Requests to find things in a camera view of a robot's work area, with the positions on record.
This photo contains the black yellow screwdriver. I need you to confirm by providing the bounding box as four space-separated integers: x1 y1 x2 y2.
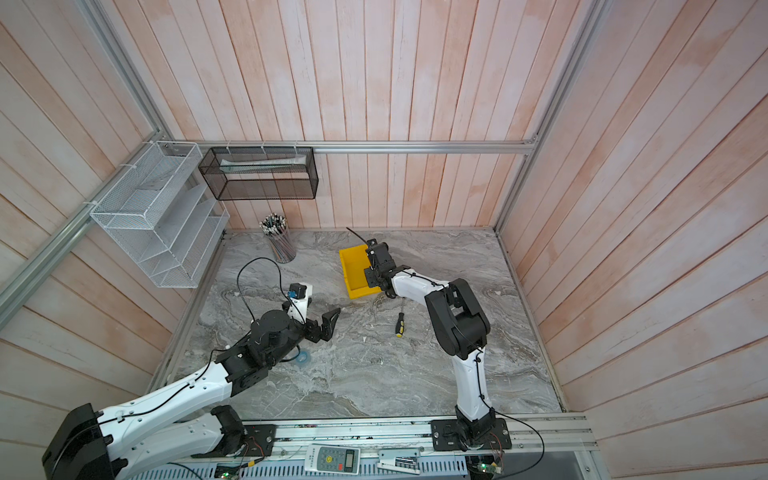
395 312 405 338

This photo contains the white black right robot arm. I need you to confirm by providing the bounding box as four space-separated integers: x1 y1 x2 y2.
364 239 496 450

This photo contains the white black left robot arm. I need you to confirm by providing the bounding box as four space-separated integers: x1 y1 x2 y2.
42 309 341 479

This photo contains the yellow plastic storage bin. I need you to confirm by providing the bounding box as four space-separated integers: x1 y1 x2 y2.
339 245 382 300

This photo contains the mesh pen cup with pens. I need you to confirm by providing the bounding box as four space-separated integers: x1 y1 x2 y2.
260 213 296 264

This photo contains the grey handheld controller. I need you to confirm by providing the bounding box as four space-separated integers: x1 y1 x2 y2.
304 444 361 475

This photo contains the white label plate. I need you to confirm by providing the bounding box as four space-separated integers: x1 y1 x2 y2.
377 448 422 475

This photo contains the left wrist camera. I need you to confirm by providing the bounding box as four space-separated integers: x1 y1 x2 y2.
287 282 313 302

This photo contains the black mesh wall basket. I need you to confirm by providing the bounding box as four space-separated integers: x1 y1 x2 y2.
199 146 319 201

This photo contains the white wire mesh shelf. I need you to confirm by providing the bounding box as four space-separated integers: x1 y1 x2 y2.
91 142 229 289

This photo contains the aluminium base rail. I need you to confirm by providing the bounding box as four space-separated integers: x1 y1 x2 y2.
244 413 598 460

